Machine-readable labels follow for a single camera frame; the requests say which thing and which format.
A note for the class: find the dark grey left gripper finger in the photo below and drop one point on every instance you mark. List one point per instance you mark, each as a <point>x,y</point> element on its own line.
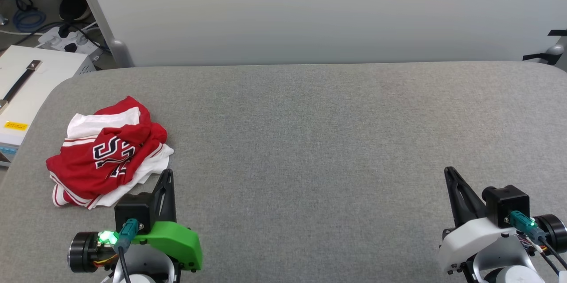
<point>159,199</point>
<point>170,205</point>

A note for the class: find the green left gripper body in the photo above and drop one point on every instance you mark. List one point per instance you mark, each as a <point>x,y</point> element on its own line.
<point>177,241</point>

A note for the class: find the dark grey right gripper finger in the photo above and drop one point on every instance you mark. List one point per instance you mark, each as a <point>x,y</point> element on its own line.
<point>457,205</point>
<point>474,207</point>

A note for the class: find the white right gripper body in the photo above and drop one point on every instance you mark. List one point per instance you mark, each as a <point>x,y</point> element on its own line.
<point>469,241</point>

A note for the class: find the red and white jersey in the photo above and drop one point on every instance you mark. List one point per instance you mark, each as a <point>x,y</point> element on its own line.
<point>84,168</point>

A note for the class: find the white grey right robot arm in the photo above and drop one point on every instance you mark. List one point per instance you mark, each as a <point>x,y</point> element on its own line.
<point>551,230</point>

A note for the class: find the grey partition foot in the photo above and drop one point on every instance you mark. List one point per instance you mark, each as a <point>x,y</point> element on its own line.
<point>556,49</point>
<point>122,55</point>

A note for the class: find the white equipment box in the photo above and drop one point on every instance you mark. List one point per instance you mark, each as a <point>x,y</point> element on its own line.
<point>57,75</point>

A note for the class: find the white power strip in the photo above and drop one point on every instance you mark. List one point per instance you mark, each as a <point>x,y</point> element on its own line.
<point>86,44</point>

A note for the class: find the white partition panel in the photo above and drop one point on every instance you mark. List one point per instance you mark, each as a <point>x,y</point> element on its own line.
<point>310,8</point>

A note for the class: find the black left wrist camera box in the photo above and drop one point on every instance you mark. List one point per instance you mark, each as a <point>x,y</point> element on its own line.
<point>133,210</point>

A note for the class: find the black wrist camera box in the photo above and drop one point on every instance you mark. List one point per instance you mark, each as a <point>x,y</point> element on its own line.
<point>133,210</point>
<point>509,203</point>

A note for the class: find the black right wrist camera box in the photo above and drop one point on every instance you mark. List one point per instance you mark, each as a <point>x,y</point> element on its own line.
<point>509,203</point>

